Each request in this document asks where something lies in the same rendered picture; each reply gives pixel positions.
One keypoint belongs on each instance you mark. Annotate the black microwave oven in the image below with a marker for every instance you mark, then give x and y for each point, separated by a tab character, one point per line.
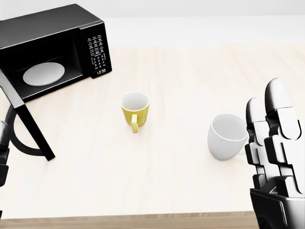
47	35

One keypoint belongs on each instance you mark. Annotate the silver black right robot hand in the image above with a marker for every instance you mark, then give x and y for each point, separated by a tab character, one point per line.
278	152

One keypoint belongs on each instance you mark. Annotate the white round turntable plate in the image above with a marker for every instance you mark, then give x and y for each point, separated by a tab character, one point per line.
43	74

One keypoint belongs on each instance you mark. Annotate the black microwave door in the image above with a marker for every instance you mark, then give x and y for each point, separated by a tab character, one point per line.
35	128

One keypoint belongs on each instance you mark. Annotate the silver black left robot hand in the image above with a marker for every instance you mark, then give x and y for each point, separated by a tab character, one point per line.
3	148

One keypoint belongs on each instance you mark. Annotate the yellow mug white inside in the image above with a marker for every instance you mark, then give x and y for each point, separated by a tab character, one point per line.
135	112

